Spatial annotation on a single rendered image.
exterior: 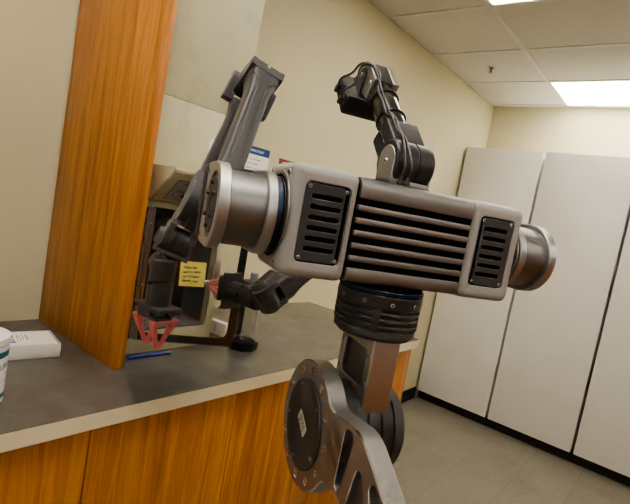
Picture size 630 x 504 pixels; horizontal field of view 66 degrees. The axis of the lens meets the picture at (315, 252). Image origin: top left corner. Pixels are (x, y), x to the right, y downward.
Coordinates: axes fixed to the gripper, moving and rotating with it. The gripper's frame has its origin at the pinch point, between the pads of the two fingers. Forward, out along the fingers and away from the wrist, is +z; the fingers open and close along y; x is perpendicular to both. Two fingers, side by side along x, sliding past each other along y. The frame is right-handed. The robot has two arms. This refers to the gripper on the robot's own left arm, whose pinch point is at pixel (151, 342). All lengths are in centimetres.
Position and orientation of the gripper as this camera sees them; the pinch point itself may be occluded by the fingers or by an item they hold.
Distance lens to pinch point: 119.1
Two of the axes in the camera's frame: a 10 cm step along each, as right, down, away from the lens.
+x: -6.2, -0.3, -7.8
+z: -1.8, 9.8, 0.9
